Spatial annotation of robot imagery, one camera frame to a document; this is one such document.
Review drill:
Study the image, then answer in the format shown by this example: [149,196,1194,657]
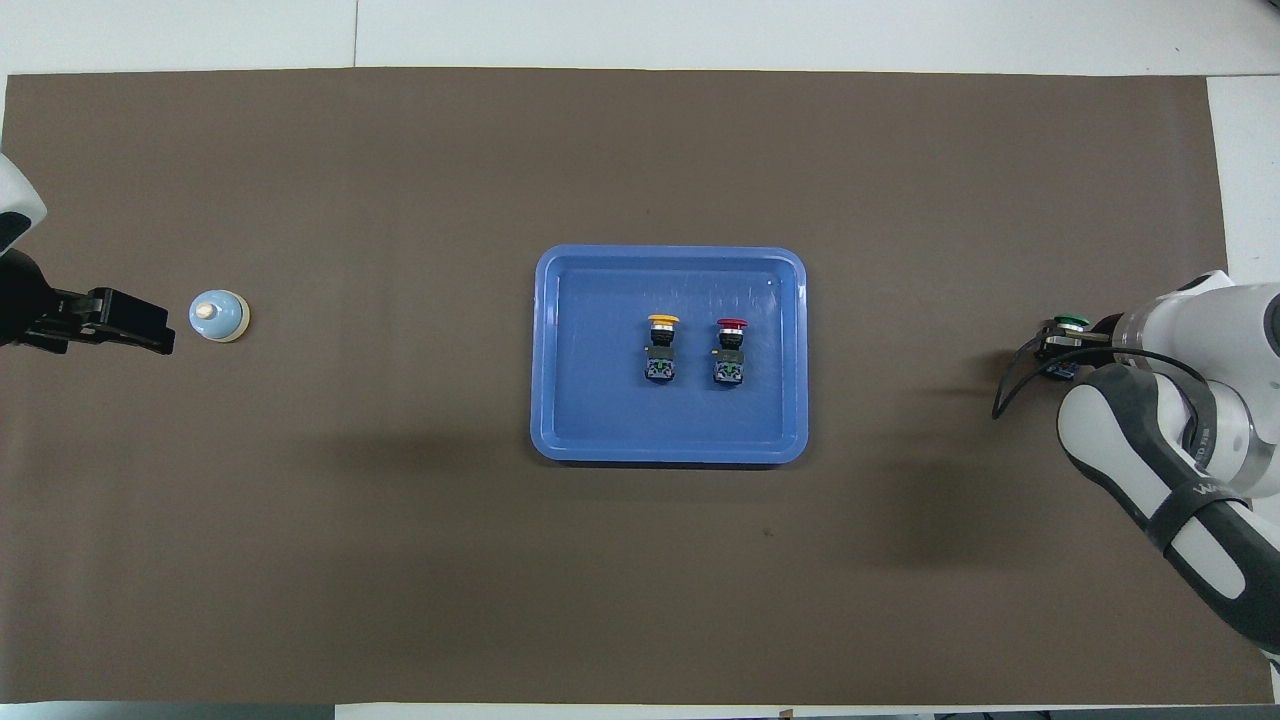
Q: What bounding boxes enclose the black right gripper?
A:
[1035,315,1126,366]

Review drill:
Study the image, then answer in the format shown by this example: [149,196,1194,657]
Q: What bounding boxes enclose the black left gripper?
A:
[0,250,177,356]

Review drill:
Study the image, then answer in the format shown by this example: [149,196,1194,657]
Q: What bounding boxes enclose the green push button switch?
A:
[1048,313,1093,382]

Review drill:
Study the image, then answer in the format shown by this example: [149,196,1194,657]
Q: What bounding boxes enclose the light blue call bell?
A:
[188,289,252,344]

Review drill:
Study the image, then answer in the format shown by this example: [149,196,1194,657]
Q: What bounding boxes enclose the red push button switch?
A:
[712,318,749,389]

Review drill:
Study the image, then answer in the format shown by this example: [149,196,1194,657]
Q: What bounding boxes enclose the yellow push button switch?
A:
[643,313,681,387]

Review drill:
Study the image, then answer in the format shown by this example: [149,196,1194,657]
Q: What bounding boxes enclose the blue plastic tray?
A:
[530,245,809,466]

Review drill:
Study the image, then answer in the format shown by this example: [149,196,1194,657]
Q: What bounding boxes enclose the brown paper table mat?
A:
[0,67,1273,706]

